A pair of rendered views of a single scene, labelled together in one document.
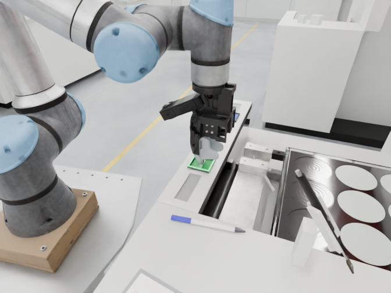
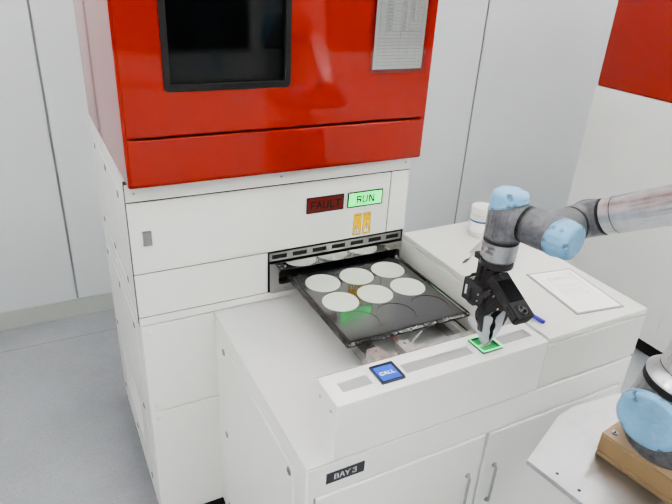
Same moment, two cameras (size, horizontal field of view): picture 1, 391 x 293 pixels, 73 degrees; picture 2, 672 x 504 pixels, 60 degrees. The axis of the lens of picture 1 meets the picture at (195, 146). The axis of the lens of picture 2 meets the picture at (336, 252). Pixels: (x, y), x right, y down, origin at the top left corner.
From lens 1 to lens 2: 1.67 m
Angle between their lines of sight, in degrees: 108
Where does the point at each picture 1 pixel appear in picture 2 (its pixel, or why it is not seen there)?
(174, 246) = (550, 313)
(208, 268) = (535, 298)
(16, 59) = not seen: outside the picture
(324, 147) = (261, 358)
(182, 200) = (526, 330)
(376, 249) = (407, 283)
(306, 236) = not seen: hidden behind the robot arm
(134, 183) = (540, 456)
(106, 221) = (588, 433)
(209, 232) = not seen: hidden behind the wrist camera
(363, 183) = (344, 297)
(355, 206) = (379, 295)
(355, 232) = (405, 290)
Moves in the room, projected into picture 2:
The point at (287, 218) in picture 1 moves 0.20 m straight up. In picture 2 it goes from (439, 314) to (449, 246)
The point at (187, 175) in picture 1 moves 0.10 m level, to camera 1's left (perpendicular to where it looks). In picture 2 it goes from (507, 343) to (549, 362)
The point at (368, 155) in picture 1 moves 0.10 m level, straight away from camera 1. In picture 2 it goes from (240, 329) to (202, 331)
